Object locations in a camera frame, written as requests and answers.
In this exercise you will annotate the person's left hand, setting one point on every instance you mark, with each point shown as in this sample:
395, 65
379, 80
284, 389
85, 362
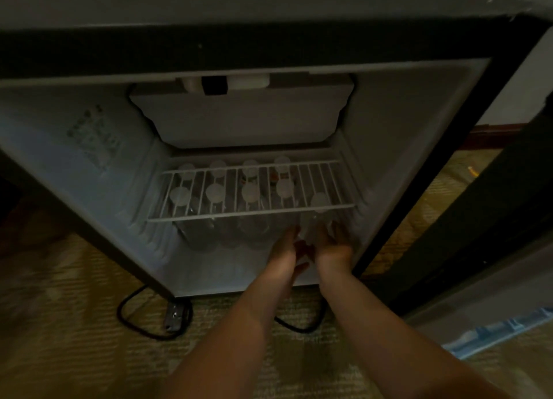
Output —
281, 258

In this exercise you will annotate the person's right hand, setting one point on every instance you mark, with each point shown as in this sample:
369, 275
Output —
333, 254

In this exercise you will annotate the person's right fingers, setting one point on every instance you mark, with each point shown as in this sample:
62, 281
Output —
341, 238

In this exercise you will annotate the person's left fingers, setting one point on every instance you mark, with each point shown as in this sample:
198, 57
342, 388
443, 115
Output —
290, 238

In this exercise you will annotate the clear plastic bottle white cap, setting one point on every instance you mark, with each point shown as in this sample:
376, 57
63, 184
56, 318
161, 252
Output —
315, 227

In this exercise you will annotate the person's right forearm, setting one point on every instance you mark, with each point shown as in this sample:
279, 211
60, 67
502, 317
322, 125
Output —
389, 347

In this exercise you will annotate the person's left forearm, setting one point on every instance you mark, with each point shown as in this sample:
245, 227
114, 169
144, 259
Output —
242, 338

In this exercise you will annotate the group of clear water bottles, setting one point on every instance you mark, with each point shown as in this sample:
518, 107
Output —
249, 192

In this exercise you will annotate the white freezer compartment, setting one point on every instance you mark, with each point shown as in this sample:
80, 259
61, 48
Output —
242, 118

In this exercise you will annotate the dark power plug adapter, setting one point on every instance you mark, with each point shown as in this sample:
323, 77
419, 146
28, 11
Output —
174, 316

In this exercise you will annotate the black mini fridge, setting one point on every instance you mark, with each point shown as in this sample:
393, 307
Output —
401, 109

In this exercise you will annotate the black fridge door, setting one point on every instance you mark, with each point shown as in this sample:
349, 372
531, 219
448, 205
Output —
488, 239

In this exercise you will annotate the small orange object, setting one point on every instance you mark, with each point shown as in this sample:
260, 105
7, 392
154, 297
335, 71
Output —
473, 170

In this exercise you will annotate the white thermostat control housing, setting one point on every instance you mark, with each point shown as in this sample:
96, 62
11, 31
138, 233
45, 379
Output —
250, 82

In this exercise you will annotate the dark wooden baseboard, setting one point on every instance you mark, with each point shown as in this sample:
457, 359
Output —
497, 134

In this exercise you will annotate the printed label sticker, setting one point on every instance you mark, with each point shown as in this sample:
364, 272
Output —
96, 139

